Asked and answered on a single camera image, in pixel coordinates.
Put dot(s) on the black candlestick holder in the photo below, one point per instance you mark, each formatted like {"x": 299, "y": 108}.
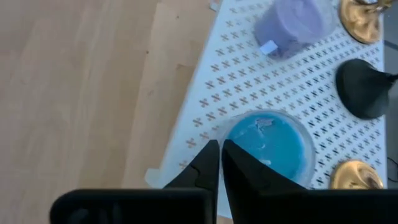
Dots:
{"x": 360, "y": 90}

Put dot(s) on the purple candle jar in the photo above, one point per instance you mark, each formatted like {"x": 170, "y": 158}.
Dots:
{"x": 292, "y": 28}

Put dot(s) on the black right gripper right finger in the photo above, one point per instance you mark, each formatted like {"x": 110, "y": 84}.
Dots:
{"x": 248, "y": 186}

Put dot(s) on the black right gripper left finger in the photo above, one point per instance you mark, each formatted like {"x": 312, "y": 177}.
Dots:
{"x": 199, "y": 177}

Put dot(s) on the blue candle jar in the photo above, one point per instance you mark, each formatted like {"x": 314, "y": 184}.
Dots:
{"x": 273, "y": 140}

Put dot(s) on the white perforated stand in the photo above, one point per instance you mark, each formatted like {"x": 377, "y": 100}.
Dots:
{"x": 248, "y": 84}

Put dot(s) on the white paper tag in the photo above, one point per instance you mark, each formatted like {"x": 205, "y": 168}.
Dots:
{"x": 268, "y": 47}

